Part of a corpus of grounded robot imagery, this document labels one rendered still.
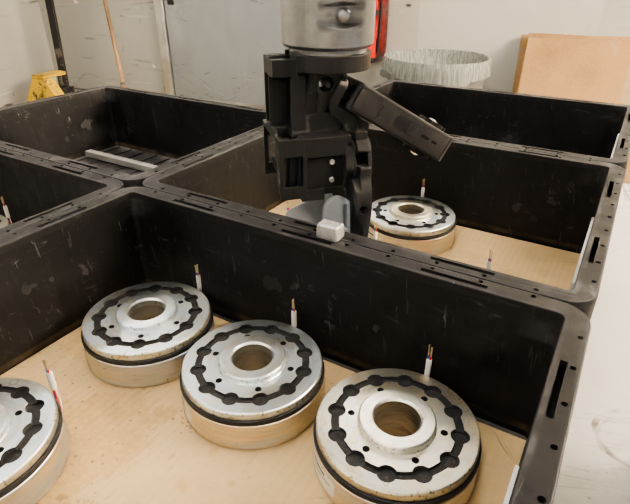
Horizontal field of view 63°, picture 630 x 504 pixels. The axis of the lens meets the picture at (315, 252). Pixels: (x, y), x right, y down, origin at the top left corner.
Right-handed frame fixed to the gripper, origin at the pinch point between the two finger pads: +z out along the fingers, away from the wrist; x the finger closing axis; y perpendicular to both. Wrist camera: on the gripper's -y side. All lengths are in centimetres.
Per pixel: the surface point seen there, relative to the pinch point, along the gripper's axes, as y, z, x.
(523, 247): -21.6, 2.0, -0.1
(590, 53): -196, 14, -187
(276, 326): 9.4, -1.1, 10.7
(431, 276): -0.1, -8.0, 17.0
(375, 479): 7.0, -1.2, 25.8
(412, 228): -8.8, -0.8, -2.9
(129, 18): 32, 8, -377
